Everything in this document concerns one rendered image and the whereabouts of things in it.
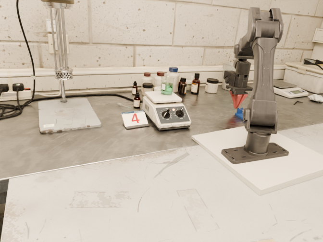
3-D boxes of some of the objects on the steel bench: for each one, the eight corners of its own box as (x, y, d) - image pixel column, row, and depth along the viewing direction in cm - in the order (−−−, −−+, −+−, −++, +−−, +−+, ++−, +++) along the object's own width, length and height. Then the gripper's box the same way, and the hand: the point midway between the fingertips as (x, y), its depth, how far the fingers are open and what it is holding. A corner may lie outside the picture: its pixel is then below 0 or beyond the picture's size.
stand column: (68, 102, 104) (51, -110, 77) (60, 102, 103) (41, -113, 75) (67, 100, 107) (50, -107, 79) (60, 101, 105) (40, -109, 78)
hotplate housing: (191, 128, 92) (193, 108, 89) (158, 131, 87) (160, 110, 84) (167, 107, 110) (169, 90, 107) (140, 109, 106) (141, 91, 103)
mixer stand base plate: (102, 126, 87) (102, 124, 87) (39, 133, 79) (39, 130, 79) (86, 100, 112) (86, 97, 111) (38, 103, 103) (37, 101, 103)
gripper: (236, 75, 100) (229, 111, 106) (257, 75, 103) (250, 110, 109) (227, 72, 106) (221, 106, 112) (247, 72, 109) (241, 105, 115)
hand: (236, 106), depth 110 cm, fingers closed, pressing on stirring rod
